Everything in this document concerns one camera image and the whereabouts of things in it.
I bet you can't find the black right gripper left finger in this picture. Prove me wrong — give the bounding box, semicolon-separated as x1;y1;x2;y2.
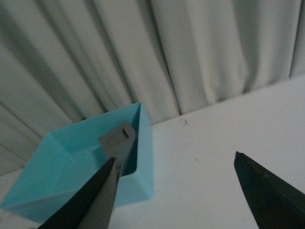
39;157;121;229

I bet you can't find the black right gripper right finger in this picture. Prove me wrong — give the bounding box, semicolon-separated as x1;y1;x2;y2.
234;152;305;229

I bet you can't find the gray cube with rectangular slot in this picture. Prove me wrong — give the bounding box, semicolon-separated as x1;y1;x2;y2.
98;121;138;176

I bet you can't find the light blue plastic box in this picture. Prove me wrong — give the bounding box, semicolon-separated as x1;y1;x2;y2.
0;103;153;223

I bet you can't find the white pleated curtain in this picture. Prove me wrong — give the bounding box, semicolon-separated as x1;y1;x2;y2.
0;0;305;174

